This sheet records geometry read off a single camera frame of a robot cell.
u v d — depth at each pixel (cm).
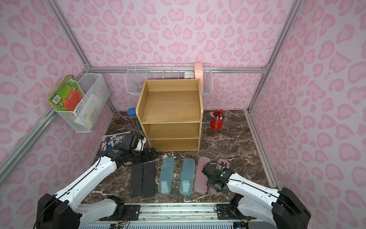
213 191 78
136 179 82
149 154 72
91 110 82
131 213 72
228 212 73
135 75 95
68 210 39
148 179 83
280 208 40
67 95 72
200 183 82
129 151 62
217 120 102
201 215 72
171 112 76
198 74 82
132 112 93
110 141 98
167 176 86
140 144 66
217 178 60
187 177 86
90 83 80
